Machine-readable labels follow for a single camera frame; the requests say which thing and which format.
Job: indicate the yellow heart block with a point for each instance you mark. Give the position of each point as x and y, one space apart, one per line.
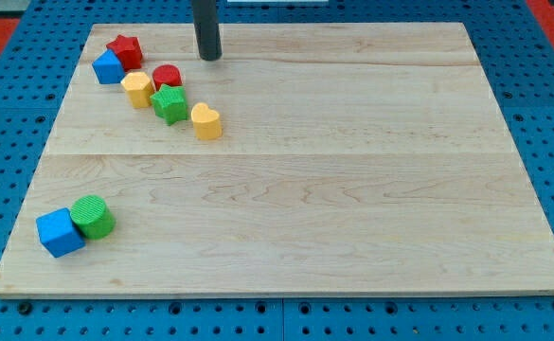
206 122

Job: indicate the red star block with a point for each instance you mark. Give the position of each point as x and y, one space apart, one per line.
128 51

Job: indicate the green star block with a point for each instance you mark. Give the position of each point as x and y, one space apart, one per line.
170 103

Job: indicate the yellow hexagon block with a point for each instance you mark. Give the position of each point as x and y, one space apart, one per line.
138 88

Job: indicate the blue triangle block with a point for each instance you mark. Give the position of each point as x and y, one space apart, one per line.
108 68

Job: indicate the red cylinder block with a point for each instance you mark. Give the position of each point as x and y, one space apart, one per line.
168 74

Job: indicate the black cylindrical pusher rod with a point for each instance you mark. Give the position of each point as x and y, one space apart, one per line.
207 32

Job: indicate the blue cube block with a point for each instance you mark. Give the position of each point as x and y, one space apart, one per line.
58 234

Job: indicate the green cylinder block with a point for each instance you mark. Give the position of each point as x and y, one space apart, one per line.
93 217

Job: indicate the light wooden board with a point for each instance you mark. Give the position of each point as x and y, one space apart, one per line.
355 160

